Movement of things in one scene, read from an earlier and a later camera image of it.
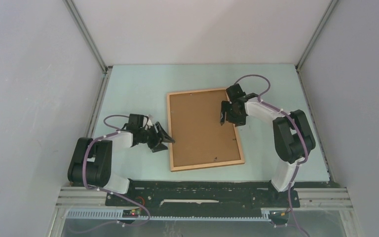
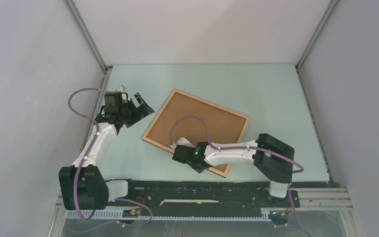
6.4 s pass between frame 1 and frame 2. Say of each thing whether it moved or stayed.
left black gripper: moved
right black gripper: moved
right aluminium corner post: stayed
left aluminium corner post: stayed
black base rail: stayed
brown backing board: moved
